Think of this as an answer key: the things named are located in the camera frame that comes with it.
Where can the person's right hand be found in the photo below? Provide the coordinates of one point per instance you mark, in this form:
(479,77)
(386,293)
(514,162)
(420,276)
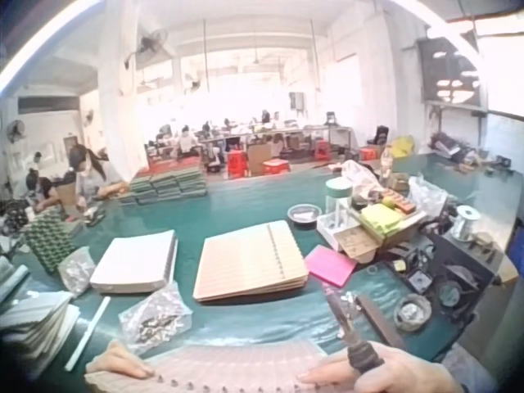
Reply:
(405,372)

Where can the person's left hand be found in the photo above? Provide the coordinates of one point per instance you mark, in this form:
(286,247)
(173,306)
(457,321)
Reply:
(116,361)

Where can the person's left fingers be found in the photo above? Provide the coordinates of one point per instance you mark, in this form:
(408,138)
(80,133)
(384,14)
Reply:
(137,369)

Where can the person's right fingers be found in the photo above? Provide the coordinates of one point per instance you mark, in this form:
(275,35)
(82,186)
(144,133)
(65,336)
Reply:
(323,373)

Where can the black soldering iron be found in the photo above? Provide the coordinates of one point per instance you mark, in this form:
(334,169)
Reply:
(362,352)

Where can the pale pink cell tray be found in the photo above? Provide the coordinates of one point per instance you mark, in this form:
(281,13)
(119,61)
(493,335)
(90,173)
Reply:
(229,364)

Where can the large clear bag of parts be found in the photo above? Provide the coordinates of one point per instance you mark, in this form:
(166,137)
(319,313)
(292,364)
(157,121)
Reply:
(157,313)

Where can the white plastic strip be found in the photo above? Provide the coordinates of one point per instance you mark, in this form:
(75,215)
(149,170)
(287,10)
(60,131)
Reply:
(90,331)

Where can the dark brown bar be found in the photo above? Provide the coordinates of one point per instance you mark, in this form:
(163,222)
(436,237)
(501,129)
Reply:
(380,323)

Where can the round tip cleaner dish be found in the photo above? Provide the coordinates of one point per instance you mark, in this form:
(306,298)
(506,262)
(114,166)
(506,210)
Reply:
(411,313)

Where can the pink paper pad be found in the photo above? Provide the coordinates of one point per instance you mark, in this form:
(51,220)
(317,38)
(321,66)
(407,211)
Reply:
(329,266)

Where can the stack of white trays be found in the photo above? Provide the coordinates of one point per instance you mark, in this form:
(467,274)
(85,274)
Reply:
(133,262)

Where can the stack of grey-white trays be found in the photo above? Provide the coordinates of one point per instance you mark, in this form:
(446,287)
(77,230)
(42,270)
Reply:
(32,327)

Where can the small clear bag of parts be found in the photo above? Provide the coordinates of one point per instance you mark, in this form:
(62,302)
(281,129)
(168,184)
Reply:
(77,270)

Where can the cardboard box with white tray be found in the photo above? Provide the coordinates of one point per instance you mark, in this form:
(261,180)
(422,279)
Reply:
(352,241)

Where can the stack of beige trays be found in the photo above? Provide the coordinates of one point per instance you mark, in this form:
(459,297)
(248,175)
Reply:
(245,262)

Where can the green tray of parts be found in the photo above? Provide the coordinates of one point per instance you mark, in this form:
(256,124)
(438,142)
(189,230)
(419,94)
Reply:
(51,243)

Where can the black round bowl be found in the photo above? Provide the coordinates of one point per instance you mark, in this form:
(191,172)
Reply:
(304,215)

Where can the black soldering fixture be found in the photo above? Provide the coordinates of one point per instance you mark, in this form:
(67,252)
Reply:
(450,270)

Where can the yellow-green paper pad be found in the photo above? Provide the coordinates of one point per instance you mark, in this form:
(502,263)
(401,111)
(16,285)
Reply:
(380,217)

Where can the clear jar with green lid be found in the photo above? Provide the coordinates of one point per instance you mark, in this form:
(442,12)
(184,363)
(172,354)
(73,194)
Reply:
(338,200)

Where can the brown box of parts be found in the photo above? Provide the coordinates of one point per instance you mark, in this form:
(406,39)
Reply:
(401,204)

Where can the stacks of green trays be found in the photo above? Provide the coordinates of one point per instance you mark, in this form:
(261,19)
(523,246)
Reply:
(170,186)

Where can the crumpled clear plastic bag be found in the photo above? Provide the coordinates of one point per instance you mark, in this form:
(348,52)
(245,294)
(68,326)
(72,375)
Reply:
(427,196)
(358,174)

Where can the silver solder spool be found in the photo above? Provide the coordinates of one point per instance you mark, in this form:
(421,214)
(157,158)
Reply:
(464,223)

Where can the red plastic stool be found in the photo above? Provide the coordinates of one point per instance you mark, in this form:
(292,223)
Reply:
(322,150)
(276,166)
(368,154)
(237,163)

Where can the clear plastic bottle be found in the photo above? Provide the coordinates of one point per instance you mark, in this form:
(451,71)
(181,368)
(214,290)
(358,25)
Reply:
(386,163)

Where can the brown cardboard carton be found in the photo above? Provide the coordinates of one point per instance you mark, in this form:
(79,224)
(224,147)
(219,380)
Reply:
(259,159)

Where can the yellow bag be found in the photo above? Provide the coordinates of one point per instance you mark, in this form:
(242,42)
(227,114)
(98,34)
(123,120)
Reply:
(403,146)

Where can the far work tables with people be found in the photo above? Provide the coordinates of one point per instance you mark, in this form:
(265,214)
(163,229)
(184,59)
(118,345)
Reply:
(254,133)

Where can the heap of tools and parts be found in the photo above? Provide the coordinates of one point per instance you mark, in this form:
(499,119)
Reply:
(466,153)

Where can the large exhaust fan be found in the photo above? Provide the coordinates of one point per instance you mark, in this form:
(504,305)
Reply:
(452,71)

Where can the black wall fan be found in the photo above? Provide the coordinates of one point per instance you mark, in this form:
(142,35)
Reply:
(15,132)
(149,43)

